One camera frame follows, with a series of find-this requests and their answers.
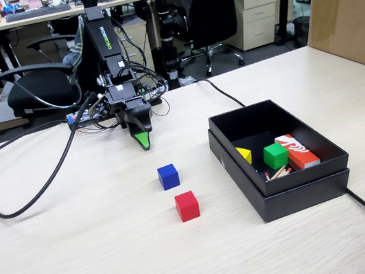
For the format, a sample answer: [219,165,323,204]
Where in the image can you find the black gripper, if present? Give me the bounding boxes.
[104,78,159,156]

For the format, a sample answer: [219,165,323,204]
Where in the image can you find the red wooden cube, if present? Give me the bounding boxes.
[173,189,202,223]

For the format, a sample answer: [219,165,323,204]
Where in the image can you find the blue wooden cube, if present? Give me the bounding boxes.
[156,162,182,192]

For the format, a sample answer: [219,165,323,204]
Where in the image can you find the green wooden cube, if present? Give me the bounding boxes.
[261,141,292,172]

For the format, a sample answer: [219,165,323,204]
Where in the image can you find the blue terminal circuit board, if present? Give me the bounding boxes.
[66,109,95,128]

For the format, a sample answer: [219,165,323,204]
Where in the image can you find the cream drawer cabinet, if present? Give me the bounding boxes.
[112,19,156,78]
[222,0,287,54]

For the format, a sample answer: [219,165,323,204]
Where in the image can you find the striped green garment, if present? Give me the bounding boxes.
[56,15,95,86]

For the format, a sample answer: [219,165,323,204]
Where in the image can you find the black pole with white bands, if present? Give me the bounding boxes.
[153,0,185,91]

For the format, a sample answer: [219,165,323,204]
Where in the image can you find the yellow wooden block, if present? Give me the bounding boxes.
[235,144,254,167]

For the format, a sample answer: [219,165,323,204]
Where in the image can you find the black office chair with armrests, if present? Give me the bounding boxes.
[0,0,119,121]

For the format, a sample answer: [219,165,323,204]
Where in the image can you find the black mesh office chair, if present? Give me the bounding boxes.
[167,0,258,82]

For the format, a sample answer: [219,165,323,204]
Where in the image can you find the white boxes stack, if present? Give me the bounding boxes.
[0,84,31,133]

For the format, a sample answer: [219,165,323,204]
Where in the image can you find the light wooden office desk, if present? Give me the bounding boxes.
[0,0,183,36]

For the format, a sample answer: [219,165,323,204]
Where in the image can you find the black computer keyboard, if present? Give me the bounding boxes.
[5,3,73,24]

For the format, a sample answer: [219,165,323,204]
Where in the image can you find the red and white matchbox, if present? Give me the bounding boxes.
[273,129,322,174]

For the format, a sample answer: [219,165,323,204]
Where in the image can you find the black cardboard box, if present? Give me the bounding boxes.
[206,87,354,205]

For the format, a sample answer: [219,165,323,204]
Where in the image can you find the black open box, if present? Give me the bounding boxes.
[207,108,357,231]

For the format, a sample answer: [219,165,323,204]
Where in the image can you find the black waste bin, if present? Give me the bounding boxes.
[290,15,315,49]

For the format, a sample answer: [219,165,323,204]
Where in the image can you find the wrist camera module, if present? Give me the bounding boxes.
[87,92,113,122]

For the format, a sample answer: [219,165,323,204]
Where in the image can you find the thin black robot wires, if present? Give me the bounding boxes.
[109,8,174,128]

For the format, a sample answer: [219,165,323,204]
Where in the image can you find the thick black power cable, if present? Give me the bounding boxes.
[190,52,365,274]

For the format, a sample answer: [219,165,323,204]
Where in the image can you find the thick black looped cable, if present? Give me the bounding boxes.
[0,91,114,221]

